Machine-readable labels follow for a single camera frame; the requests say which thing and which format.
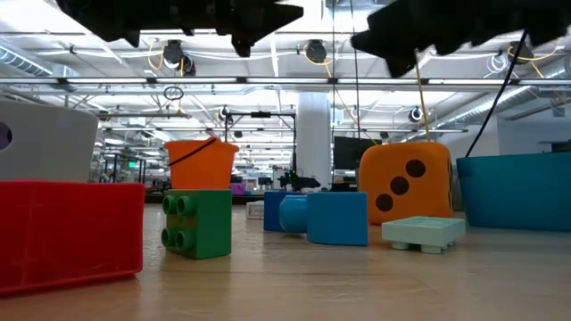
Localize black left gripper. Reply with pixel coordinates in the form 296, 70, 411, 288
133, 0, 304, 58

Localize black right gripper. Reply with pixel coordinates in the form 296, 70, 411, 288
351, 0, 543, 78

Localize orange foam die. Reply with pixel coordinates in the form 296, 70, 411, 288
358, 141, 454, 226

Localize teal plastic bin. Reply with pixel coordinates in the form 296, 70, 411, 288
455, 151, 571, 234

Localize light grey plastic bin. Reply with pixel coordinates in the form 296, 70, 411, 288
0, 101, 100, 183

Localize purple foam die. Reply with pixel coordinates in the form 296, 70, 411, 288
0, 121, 13, 152

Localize black monitor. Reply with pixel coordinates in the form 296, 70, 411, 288
333, 136, 384, 171

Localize white pillar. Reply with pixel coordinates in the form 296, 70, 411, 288
295, 92, 334, 191

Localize orange plastic bucket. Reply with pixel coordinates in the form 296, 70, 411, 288
163, 136, 241, 191

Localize small dark blue brick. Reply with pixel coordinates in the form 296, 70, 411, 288
263, 190, 309, 233

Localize white teal card deck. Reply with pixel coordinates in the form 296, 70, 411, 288
245, 200, 266, 220

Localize large light blue brick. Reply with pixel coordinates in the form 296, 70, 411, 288
278, 191, 369, 247

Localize flat mint toy brick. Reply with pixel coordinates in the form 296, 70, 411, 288
381, 216, 467, 255

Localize small green toy brick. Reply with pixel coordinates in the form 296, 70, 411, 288
161, 189, 233, 261

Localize red toy brick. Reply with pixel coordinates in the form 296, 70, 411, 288
0, 180, 146, 296

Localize yellow cable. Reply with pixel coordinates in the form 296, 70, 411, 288
413, 62, 432, 144

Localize black background rig frame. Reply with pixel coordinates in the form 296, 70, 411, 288
224, 111, 299, 179

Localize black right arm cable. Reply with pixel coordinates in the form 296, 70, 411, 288
465, 29, 530, 158

